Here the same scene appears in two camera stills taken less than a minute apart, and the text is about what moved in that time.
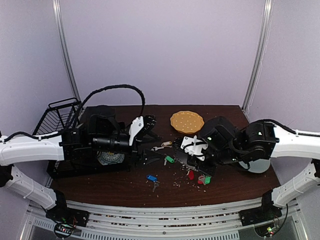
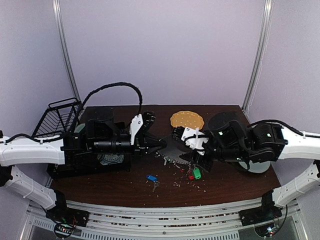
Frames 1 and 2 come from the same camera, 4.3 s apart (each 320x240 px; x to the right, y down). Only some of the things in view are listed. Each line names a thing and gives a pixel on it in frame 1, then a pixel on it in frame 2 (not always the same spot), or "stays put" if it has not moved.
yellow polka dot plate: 186,121 stays put
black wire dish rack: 59,115 stays put
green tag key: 207,179 -> 197,173
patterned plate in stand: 106,158 stays put
